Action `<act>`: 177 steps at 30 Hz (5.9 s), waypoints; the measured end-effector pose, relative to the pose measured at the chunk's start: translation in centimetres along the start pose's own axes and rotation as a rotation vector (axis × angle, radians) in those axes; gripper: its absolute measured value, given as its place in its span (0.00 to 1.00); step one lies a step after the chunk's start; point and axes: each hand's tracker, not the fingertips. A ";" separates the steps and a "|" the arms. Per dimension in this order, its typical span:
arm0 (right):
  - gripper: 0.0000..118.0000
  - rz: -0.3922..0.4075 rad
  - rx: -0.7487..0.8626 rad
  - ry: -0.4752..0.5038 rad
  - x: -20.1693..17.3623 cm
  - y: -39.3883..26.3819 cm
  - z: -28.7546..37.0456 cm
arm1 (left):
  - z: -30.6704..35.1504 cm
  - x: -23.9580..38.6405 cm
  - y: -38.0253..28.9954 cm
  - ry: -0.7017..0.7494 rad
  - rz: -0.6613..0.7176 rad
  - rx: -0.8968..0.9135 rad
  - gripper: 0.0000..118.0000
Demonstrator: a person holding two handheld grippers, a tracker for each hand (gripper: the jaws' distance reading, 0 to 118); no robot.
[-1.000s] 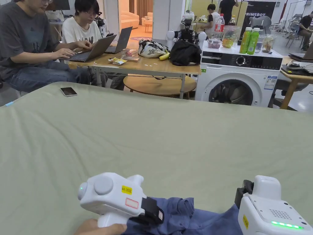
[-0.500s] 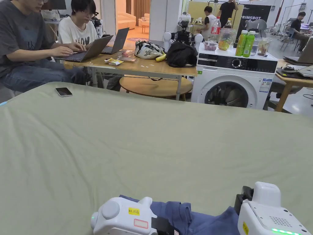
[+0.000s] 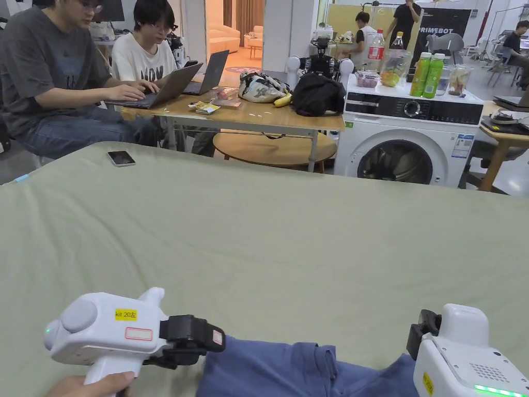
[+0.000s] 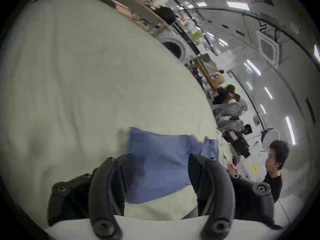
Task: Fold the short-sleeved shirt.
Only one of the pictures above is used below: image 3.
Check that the white washing machine with bottles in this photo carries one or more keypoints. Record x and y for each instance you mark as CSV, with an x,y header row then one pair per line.
x,y
401,136

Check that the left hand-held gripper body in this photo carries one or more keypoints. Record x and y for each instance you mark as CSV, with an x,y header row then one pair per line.
x,y
103,335

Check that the smartphone with dark screen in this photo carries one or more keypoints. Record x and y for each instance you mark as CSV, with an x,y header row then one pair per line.
x,y
121,158

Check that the person's left hand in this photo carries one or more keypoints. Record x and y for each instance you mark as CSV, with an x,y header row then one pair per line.
x,y
95,386

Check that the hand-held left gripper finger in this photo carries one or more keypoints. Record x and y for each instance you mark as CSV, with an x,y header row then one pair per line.
x,y
217,340

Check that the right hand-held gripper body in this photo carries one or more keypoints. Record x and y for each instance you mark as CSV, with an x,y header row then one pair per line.
x,y
463,355

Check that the white and black robot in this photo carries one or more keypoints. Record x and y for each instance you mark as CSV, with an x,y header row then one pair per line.
x,y
320,62

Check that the bed with pale green sheet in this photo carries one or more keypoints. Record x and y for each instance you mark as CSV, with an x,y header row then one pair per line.
x,y
264,248

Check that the blue garment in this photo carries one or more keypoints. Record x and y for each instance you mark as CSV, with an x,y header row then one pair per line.
x,y
264,368

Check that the beige sofa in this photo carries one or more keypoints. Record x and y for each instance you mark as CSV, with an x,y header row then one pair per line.
x,y
223,39

